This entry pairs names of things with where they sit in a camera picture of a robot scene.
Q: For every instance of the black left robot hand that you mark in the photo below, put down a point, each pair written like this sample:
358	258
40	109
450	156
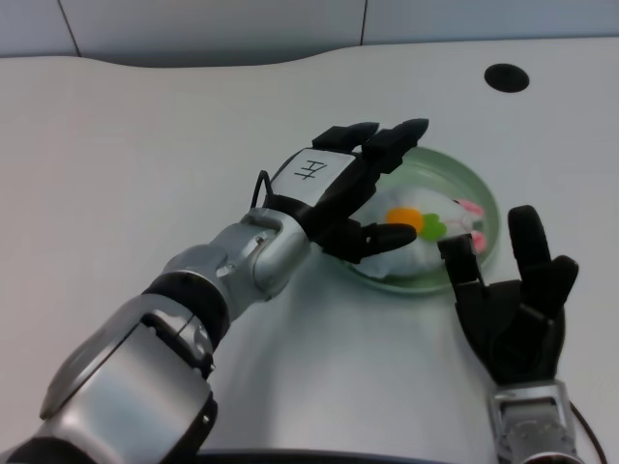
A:
329	193

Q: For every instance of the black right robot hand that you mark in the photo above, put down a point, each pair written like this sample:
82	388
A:
517	328

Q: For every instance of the white rabbit doll with carrot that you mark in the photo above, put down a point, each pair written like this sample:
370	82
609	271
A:
435	246

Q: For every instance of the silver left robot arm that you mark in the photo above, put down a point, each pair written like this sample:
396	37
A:
159	333

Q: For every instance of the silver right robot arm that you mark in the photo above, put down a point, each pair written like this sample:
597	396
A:
532	425

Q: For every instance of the green round plate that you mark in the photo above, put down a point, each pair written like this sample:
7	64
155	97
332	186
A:
435	166

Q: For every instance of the dark robot torso edge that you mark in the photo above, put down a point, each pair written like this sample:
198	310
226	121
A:
338	458

